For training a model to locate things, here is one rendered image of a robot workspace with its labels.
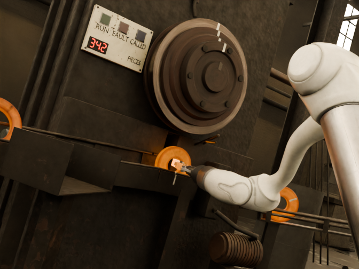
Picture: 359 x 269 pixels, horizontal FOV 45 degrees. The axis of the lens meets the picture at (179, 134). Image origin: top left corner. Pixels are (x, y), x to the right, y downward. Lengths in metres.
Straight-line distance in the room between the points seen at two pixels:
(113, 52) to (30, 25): 6.13
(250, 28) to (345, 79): 1.20
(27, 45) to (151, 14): 6.02
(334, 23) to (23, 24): 4.85
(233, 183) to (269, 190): 0.16
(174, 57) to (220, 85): 0.21
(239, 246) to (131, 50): 0.90
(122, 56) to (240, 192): 0.72
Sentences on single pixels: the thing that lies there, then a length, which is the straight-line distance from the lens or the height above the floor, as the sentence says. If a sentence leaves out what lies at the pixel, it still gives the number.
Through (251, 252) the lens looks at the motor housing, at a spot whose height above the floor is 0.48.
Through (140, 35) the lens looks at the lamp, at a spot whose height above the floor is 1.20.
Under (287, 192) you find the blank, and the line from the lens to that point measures 1.95.
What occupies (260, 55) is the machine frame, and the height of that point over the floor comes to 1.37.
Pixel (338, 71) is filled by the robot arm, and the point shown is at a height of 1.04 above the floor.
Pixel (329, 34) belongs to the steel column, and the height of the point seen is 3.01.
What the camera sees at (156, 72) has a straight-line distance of 1.67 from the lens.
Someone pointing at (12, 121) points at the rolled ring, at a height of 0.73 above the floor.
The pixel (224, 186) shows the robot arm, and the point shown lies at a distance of 1.43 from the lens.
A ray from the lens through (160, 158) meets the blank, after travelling 1.73.
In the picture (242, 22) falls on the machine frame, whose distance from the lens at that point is 2.13.
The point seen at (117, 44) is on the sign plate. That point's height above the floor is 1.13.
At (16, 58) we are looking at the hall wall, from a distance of 7.73.
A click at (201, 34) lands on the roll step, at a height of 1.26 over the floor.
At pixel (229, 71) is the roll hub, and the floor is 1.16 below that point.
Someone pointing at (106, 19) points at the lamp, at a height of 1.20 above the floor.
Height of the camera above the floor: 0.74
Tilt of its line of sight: 4 degrees up
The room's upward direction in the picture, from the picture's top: 16 degrees clockwise
